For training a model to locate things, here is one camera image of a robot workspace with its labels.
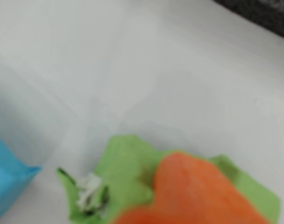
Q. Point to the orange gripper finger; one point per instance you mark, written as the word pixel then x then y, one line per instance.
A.
pixel 191 193

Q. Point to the green paper rubbish bundle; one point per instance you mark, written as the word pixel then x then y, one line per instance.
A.
pixel 123 163

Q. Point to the blue paper rubbish bundle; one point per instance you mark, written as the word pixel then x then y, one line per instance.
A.
pixel 6 182

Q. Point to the long black foam border strip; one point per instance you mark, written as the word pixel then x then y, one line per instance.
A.
pixel 261 14

